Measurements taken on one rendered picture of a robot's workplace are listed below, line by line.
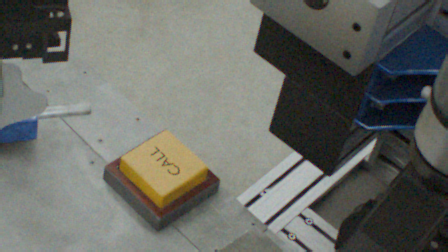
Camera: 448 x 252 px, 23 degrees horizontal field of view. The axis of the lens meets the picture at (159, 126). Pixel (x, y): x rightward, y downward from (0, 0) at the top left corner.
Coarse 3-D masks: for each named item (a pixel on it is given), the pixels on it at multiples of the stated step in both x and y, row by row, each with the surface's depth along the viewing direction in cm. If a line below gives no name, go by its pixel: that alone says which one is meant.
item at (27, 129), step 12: (48, 108) 108; (60, 108) 108; (72, 108) 109; (84, 108) 109; (24, 120) 106; (36, 120) 106; (0, 132) 106; (12, 132) 106; (24, 132) 107; (36, 132) 107
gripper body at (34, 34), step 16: (0, 0) 94; (16, 0) 95; (32, 0) 95; (48, 0) 95; (64, 0) 95; (0, 16) 94; (16, 16) 94; (32, 16) 94; (48, 16) 95; (64, 16) 95; (0, 32) 94; (16, 32) 94; (32, 32) 95; (48, 32) 98; (0, 48) 95; (16, 48) 97; (32, 48) 98; (48, 48) 99; (64, 48) 98
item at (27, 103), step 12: (12, 72) 98; (12, 84) 99; (0, 96) 99; (12, 96) 100; (24, 96) 100; (36, 96) 100; (0, 108) 100; (12, 108) 100; (24, 108) 101; (36, 108) 101; (0, 120) 100; (12, 120) 101
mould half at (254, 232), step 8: (248, 232) 94; (256, 232) 94; (240, 240) 93; (248, 240) 93; (256, 240) 94; (264, 240) 94; (224, 248) 93; (232, 248) 93; (240, 248) 93; (248, 248) 93; (256, 248) 93; (264, 248) 93; (272, 248) 93; (280, 248) 93
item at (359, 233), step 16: (400, 176) 83; (416, 176) 83; (400, 192) 83; (416, 192) 83; (432, 192) 82; (384, 208) 83; (400, 208) 83; (416, 208) 82; (432, 208) 82; (368, 224) 83; (384, 224) 83; (400, 224) 82; (416, 224) 82; (432, 224) 82; (352, 240) 83; (368, 240) 82; (384, 240) 82; (400, 240) 82; (416, 240) 82
